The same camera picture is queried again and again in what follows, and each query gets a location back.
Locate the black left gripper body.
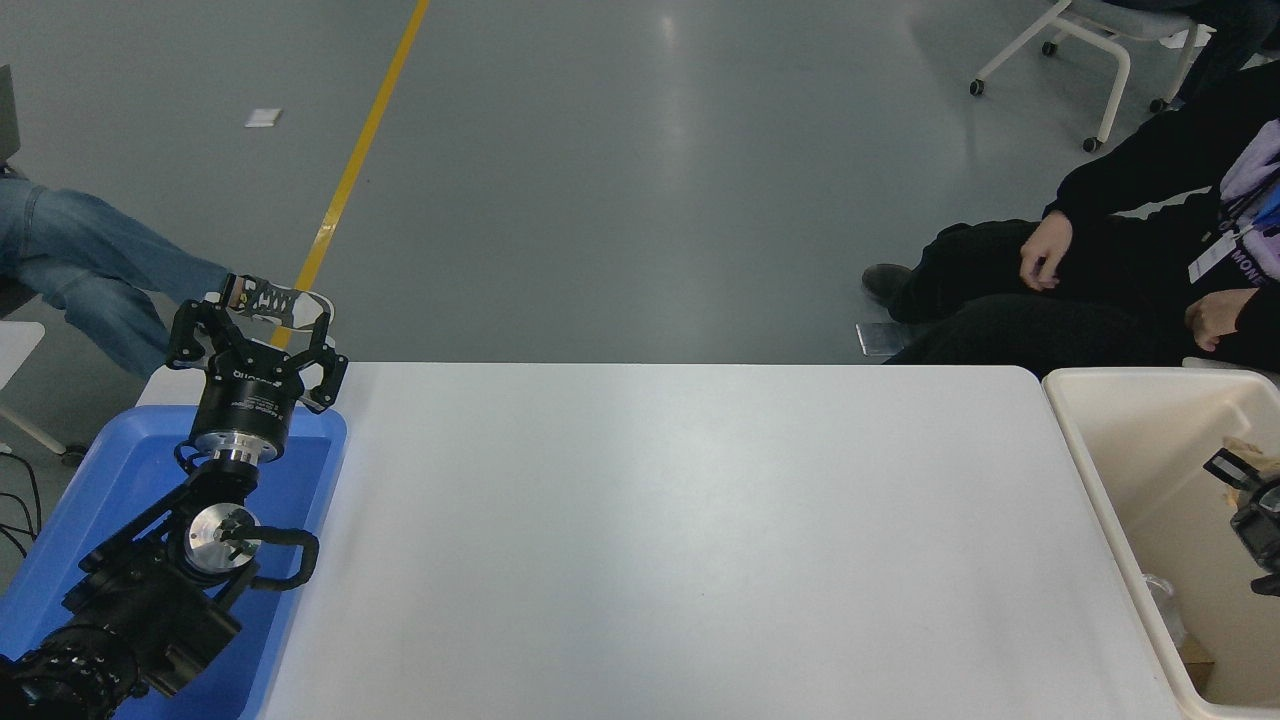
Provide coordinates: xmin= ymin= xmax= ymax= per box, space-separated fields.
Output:
xmin=193 ymin=345 xmax=306 ymax=441

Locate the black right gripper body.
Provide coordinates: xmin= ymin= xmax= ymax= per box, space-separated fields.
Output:
xmin=1230 ymin=478 xmax=1280 ymax=576

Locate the tan paper ball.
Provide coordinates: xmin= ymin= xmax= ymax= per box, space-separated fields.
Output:
xmin=1226 ymin=437 xmax=1280 ymax=483

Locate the person's hand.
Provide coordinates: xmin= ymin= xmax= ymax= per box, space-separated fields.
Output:
xmin=1020 ymin=211 xmax=1074 ymax=292
xmin=1185 ymin=287 xmax=1257 ymax=352

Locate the large pale bin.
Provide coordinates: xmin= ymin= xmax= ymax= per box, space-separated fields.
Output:
xmin=1042 ymin=367 xmax=1280 ymax=720

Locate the clear plastic bag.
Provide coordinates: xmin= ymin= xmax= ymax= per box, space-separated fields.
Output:
xmin=1143 ymin=573 xmax=1188 ymax=646

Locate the brown cardboard piece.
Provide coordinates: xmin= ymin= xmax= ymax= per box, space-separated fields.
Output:
xmin=1180 ymin=640 xmax=1216 ymax=693

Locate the person in blue trousers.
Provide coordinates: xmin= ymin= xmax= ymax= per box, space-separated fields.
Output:
xmin=0 ymin=165 xmax=337 ymax=379

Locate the blue plastic tray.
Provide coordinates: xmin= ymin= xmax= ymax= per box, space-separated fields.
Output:
xmin=0 ymin=403 xmax=349 ymax=720

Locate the dark grey screen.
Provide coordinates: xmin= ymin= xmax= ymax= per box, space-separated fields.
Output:
xmin=0 ymin=65 xmax=21 ymax=166

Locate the person in black clothing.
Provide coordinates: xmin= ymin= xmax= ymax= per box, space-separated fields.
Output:
xmin=862 ymin=60 xmax=1280 ymax=379

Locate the grey metal floor plate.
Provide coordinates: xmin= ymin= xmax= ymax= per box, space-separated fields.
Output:
xmin=857 ymin=322 xmax=916 ymax=357

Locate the white wheeled chair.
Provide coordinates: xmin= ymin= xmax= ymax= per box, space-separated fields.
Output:
xmin=968 ymin=0 xmax=1216 ymax=153

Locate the black floor cable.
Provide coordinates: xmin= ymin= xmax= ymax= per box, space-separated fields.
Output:
xmin=0 ymin=447 xmax=47 ymax=559

